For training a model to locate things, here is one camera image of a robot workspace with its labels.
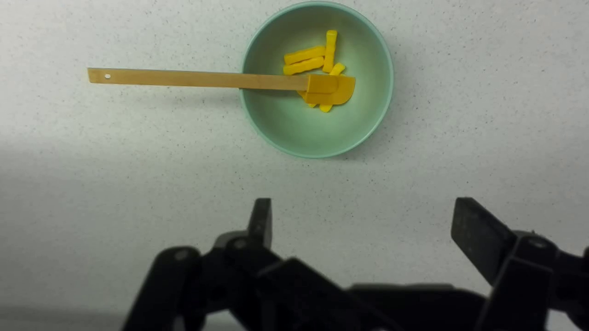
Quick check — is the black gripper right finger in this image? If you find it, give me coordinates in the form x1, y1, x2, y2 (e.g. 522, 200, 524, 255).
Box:
450, 196, 589, 331

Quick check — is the yellow food stick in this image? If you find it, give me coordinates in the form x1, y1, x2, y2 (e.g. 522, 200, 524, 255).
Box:
329, 62, 345, 75
281, 56, 323, 75
283, 45, 325, 64
323, 29, 338, 73

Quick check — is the green bowl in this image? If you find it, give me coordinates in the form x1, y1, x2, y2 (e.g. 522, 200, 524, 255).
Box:
240, 1, 393, 157

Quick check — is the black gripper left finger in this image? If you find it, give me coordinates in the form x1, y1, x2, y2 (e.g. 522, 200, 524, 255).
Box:
122, 198, 367, 331

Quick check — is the wooden cooking stick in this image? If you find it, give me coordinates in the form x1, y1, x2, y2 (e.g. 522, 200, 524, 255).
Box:
87, 67, 354, 104

